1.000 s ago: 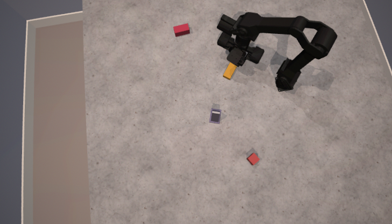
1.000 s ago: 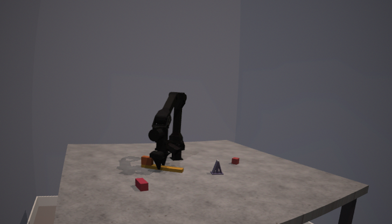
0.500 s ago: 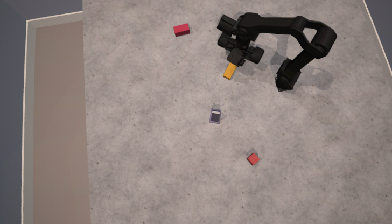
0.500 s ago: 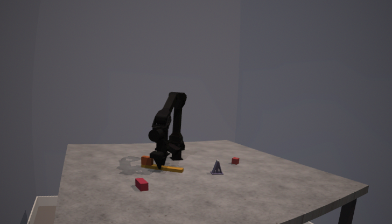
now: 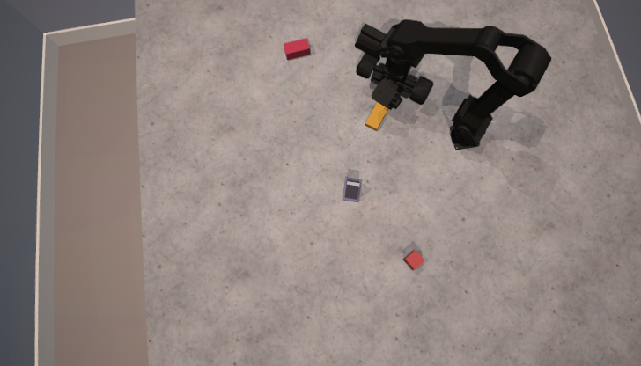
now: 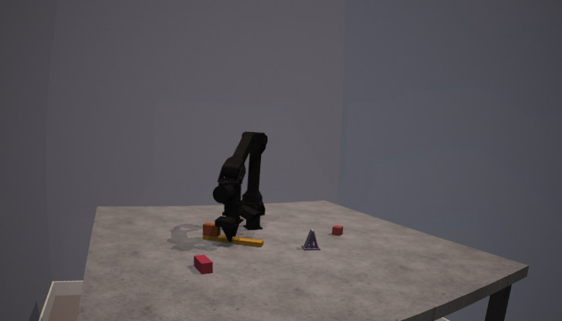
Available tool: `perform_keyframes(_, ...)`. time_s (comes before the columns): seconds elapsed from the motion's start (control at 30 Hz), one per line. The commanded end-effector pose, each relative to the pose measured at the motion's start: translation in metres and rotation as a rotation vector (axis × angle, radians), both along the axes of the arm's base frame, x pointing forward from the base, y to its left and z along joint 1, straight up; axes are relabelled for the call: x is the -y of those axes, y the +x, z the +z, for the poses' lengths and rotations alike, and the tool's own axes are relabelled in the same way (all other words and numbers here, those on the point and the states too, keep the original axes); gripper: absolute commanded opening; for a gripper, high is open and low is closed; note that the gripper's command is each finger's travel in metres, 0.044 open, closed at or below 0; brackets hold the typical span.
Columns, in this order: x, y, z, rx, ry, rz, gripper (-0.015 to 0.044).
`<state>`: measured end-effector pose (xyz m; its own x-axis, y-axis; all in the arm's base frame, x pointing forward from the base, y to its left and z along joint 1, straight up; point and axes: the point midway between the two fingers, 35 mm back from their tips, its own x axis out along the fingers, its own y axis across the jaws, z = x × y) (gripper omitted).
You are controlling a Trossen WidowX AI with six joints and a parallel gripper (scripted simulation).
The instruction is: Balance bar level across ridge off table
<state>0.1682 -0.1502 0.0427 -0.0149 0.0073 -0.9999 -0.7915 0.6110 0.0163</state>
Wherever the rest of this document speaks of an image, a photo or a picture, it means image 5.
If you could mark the red rectangular block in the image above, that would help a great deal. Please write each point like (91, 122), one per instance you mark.
(296, 49)
(414, 260)

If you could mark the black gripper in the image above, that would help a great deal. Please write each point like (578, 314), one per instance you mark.
(419, 88)

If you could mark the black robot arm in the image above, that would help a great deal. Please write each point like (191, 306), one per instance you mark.
(407, 42)

